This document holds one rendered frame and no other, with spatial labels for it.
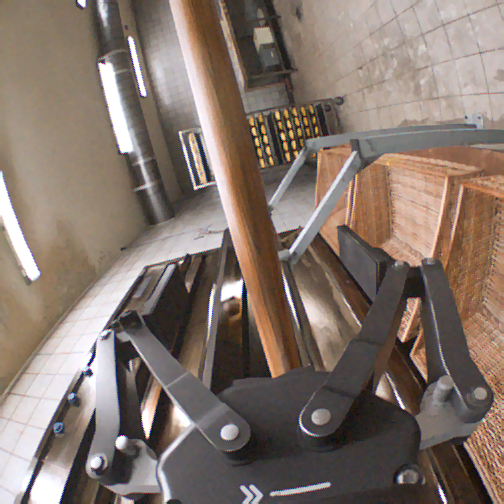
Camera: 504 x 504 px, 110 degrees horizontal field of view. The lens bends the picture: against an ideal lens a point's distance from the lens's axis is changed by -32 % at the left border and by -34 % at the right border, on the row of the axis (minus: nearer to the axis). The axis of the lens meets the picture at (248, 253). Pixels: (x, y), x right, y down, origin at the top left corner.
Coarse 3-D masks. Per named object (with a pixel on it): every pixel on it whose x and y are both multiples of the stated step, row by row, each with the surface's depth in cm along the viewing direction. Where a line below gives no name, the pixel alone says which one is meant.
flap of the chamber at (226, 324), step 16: (224, 256) 127; (224, 272) 112; (240, 272) 146; (224, 288) 102; (240, 288) 131; (224, 304) 94; (240, 304) 118; (224, 320) 87; (240, 320) 107; (224, 336) 81; (240, 336) 98; (208, 352) 68; (224, 352) 75; (240, 352) 90; (208, 368) 63; (224, 368) 70; (240, 368) 83; (208, 384) 58; (224, 384) 65
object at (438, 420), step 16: (432, 384) 7; (448, 384) 6; (432, 400) 6; (448, 400) 6; (416, 416) 6; (432, 416) 6; (448, 416) 5; (432, 432) 5; (448, 432) 5; (464, 432) 5
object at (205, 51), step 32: (192, 0) 11; (192, 32) 12; (192, 64) 13; (224, 64) 13; (224, 96) 14; (224, 128) 15; (224, 160) 15; (256, 160) 16; (224, 192) 17; (256, 192) 16; (256, 224) 17; (256, 256) 18; (256, 288) 19; (256, 320) 21; (288, 320) 21; (288, 352) 22
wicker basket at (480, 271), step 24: (480, 192) 43; (456, 216) 45; (480, 216) 45; (456, 240) 46; (480, 240) 47; (456, 264) 50; (480, 264) 50; (456, 288) 52; (480, 288) 53; (480, 312) 55; (480, 336) 49; (480, 360) 45; (480, 432) 31; (480, 456) 27
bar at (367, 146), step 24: (480, 120) 80; (312, 144) 91; (336, 144) 91; (360, 144) 47; (384, 144) 47; (408, 144) 47; (432, 144) 46; (456, 144) 46; (360, 168) 51; (336, 192) 52; (312, 216) 56; (288, 264) 56; (288, 288) 47; (312, 336) 35; (312, 360) 30
